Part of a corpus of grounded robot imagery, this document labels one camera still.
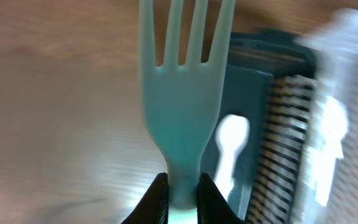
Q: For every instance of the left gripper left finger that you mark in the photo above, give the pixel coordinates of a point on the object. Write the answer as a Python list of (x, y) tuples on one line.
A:
[(153, 206)]

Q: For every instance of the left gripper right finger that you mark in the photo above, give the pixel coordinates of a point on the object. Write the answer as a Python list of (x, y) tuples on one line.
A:
[(212, 208)]

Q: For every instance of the white spoon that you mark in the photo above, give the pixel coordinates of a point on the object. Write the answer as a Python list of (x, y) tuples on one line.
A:
[(231, 137)]

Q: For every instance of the pale green plastic fork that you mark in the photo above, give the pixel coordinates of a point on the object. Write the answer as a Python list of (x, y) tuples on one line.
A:
[(181, 102)]

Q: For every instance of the clear plastic basket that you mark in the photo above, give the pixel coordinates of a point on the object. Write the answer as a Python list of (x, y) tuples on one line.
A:
[(328, 184)]

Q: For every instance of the black plastic basket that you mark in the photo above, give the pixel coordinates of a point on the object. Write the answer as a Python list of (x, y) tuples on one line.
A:
[(270, 79)]

